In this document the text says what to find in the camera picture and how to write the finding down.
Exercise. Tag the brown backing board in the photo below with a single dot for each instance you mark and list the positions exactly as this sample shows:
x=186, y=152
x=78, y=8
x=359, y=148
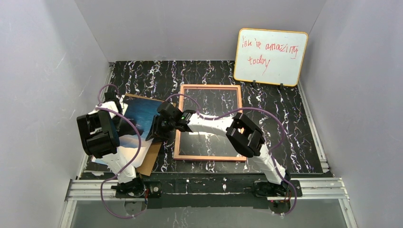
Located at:
x=143, y=109

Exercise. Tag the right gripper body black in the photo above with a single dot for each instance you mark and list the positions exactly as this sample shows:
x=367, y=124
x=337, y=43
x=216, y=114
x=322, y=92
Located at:
x=156, y=131

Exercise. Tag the whiteboard with red writing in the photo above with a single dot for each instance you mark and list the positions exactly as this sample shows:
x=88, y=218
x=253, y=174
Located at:
x=273, y=57

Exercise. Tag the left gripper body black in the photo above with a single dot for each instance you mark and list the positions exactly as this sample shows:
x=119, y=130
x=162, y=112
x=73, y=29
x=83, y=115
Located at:
x=111, y=96

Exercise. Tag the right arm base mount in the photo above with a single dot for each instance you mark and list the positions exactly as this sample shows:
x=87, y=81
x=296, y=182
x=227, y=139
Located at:
x=284, y=191

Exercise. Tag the sky and sea photo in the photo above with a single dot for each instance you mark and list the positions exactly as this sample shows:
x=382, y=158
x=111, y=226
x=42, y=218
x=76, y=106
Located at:
x=129, y=144

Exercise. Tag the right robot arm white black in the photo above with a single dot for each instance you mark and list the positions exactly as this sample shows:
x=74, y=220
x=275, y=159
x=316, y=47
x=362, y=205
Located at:
x=245, y=136

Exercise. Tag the pink wooden photo frame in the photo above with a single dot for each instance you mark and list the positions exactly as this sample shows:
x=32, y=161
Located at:
x=223, y=159

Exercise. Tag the aluminium rail at front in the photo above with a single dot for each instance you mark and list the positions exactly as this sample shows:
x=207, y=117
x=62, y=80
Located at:
x=306, y=188

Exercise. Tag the clear acrylic sheet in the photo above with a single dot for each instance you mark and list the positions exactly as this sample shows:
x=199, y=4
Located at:
x=214, y=102

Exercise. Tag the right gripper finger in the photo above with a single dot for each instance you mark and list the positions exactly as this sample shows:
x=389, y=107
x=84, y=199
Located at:
x=155, y=132
x=165, y=137

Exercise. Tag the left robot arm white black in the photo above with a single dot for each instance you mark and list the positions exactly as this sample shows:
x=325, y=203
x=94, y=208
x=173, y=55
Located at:
x=102, y=132

